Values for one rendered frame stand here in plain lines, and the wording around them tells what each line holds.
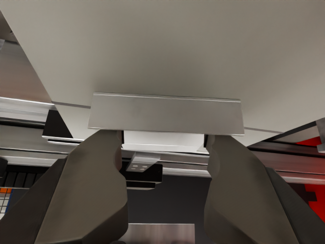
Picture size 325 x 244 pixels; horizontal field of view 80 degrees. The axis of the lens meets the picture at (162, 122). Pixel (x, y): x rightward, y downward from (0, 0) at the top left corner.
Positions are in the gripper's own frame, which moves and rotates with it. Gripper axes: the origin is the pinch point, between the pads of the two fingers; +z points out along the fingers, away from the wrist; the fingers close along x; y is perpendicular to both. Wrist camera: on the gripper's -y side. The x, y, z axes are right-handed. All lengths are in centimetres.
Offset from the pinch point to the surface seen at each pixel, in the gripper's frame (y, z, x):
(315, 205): 63, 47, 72
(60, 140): 6.7, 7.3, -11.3
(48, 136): 5.2, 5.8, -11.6
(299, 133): 19, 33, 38
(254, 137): 3.0, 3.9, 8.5
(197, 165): 26.2, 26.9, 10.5
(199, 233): 60, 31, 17
